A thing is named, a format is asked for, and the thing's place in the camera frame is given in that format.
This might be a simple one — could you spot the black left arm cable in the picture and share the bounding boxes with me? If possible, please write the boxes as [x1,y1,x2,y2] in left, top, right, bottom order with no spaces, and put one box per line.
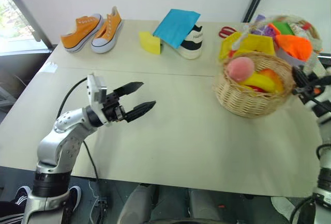
[56,77,100,183]

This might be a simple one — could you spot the yellow banana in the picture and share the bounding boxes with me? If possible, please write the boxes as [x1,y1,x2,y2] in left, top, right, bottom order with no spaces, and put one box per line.
[237,71,276,93]

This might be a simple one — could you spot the woven wicker basket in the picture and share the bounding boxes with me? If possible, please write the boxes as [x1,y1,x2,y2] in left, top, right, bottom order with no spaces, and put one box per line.
[212,52,297,119]

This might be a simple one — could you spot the bright orange cloth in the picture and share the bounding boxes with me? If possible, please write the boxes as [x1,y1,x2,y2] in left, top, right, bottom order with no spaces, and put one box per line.
[274,34,314,62]

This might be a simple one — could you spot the black shoe white trim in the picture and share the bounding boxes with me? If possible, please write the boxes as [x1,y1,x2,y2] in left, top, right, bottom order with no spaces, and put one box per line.
[67,185,82,212]
[12,185,35,208]

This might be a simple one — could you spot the red handled scissors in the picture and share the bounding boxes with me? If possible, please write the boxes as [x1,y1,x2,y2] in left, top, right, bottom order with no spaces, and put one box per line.
[218,26,237,39]

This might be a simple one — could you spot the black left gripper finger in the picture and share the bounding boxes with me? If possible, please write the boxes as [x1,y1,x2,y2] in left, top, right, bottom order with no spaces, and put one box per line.
[125,100,157,124]
[113,81,144,98]

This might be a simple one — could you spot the yellow open box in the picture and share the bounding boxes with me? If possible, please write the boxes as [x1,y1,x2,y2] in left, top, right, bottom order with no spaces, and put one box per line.
[219,32,276,60]

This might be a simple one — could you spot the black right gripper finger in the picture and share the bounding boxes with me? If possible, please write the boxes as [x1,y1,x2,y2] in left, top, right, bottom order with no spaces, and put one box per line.
[291,66,310,88]
[292,86,311,96]

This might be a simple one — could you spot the grey rounded shape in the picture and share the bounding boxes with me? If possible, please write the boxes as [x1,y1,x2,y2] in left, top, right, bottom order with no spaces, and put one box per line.
[117,183,159,224]
[188,188,243,224]

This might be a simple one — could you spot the dark window frame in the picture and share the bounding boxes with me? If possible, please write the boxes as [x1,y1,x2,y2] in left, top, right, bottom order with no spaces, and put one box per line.
[0,0,55,54]

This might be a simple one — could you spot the pink peach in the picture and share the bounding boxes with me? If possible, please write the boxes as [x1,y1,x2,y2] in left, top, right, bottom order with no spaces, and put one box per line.
[227,56,255,82]

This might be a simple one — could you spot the red fruit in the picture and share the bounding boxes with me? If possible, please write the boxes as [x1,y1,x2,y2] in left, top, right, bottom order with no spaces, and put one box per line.
[247,85,267,94]

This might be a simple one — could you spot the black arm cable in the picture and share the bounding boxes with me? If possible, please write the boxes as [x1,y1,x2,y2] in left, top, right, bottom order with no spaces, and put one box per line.
[289,143,331,224]
[56,77,100,183]

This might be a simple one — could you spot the white floor cable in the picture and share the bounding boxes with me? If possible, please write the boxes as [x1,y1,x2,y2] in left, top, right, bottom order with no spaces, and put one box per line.
[88,179,100,224]

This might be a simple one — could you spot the purple packet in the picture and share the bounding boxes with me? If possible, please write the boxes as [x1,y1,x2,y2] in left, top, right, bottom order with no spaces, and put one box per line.
[251,14,275,37]

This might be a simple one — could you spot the orange yellow mango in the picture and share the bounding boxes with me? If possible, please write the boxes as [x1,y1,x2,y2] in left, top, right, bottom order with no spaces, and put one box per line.
[258,68,284,93]

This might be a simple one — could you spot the white tape strip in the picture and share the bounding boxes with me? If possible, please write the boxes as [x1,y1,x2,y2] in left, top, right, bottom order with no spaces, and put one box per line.
[42,62,59,74]

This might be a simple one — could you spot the green paper piece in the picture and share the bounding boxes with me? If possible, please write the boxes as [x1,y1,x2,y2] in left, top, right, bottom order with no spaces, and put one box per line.
[272,20,295,36]

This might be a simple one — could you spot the round basket of craft items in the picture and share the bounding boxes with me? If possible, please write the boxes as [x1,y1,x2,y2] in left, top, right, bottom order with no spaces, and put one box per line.
[248,13,324,63]

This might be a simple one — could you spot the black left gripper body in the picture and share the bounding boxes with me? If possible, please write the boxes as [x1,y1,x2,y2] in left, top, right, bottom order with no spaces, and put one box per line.
[102,92,127,125]

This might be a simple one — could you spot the orange canvas sneaker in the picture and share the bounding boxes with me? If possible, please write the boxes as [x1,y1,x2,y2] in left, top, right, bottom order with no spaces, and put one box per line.
[61,13,104,54]
[91,6,124,54]

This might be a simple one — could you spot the white and black sneaker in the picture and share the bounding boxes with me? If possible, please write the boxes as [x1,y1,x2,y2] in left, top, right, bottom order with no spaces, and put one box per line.
[175,24,204,60]

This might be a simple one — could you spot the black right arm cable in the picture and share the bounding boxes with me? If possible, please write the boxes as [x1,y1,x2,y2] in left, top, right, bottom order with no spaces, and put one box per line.
[289,143,331,224]

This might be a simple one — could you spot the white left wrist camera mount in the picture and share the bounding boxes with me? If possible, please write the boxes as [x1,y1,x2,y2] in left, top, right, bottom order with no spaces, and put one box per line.
[86,73,112,127]

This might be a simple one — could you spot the blue cloth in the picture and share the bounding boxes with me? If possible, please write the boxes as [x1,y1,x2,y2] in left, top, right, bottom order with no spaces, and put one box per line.
[152,8,202,50]

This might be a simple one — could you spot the yellow sponge block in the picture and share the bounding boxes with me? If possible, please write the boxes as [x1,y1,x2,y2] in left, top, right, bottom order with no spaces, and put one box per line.
[138,31,162,55]

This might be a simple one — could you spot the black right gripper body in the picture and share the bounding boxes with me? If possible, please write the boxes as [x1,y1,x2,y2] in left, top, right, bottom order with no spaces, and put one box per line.
[301,75,331,98]

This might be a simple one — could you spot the black floor power strip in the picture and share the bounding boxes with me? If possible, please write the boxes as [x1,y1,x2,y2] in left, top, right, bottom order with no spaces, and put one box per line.
[93,197,108,224]

